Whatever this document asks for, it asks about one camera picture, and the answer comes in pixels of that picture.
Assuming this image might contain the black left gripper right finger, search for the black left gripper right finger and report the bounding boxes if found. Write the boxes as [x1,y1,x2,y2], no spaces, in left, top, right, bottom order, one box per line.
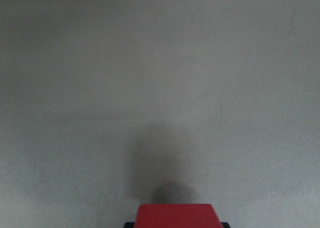
[221,222,230,228]

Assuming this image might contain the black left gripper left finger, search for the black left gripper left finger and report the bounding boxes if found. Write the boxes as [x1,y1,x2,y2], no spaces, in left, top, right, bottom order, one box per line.
[123,222,135,228]

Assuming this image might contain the red block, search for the red block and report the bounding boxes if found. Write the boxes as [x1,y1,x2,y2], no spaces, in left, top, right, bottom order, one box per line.
[134,204,223,228]

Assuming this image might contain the brown paper table cover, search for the brown paper table cover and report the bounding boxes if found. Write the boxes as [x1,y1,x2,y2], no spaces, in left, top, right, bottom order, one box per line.
[0,0,320,227]

